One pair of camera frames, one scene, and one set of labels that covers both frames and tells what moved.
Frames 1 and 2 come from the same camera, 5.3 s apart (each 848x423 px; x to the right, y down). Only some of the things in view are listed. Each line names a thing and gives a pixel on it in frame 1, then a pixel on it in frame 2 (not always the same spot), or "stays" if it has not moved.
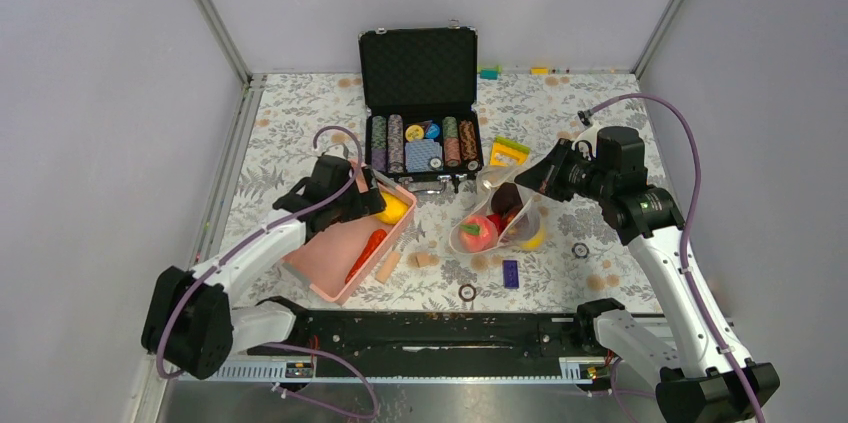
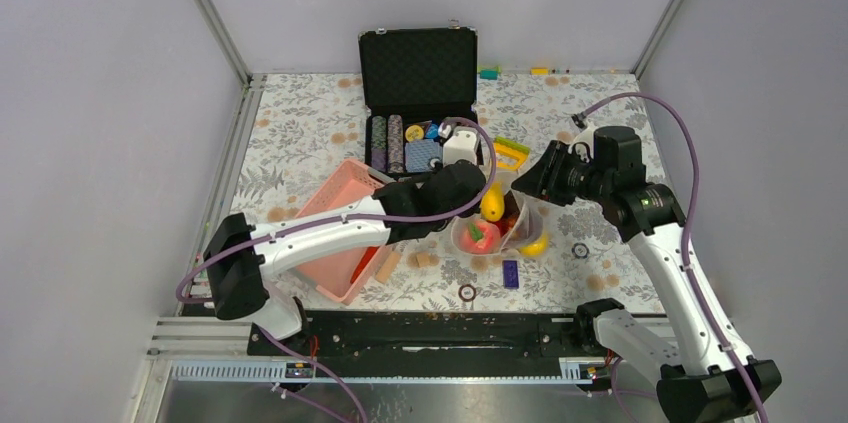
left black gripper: x=366 y=203 to x=439 y=168
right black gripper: x=546 y=174 stays
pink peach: x=478 y=234 stays
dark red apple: x=526 y=226 to x=507 y=223
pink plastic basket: x=326 y=258 stays
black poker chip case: x=419 y=87 stays
